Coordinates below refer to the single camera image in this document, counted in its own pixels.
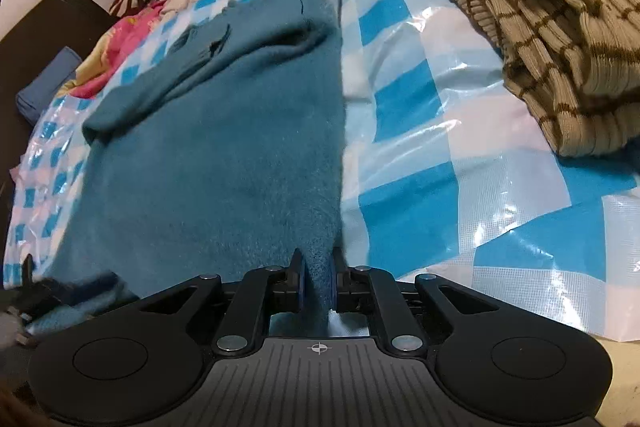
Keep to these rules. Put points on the zebra-striped cloth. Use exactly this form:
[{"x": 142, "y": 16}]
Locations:
[{"x": 125, "y": 2}]

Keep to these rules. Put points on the blue white checked plastic sheet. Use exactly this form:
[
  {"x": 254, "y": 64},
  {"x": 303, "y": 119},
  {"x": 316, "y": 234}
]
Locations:
[{"x": 415, "y": 217}]

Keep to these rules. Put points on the blue pillow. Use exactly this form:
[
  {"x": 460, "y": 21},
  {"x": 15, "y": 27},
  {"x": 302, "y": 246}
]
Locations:
[{"x": 47, "y": 84}]

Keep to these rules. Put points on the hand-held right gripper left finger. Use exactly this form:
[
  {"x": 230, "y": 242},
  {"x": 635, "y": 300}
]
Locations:
[{"x": 300, "y": 283}]

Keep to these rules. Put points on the teal fluffy towel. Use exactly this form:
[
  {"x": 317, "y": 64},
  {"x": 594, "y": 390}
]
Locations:
[{"x": 225, "y": 157}]

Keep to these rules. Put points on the brown striped knit sweater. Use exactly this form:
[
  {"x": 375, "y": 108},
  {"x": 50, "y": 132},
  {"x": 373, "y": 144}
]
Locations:
[{"x": 565, "y": 37}]

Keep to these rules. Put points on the pink floral quilt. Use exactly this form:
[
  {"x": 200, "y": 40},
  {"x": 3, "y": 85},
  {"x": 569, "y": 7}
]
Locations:
[{"x": 117, "y": 42}]

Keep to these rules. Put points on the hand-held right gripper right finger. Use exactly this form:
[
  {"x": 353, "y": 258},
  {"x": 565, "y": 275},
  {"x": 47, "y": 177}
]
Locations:
[{"x": 334, "y": 287}]

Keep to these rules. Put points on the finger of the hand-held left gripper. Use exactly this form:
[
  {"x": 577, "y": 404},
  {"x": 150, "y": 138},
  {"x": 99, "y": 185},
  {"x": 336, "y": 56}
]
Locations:
[{"x": 65, "y": 289}]

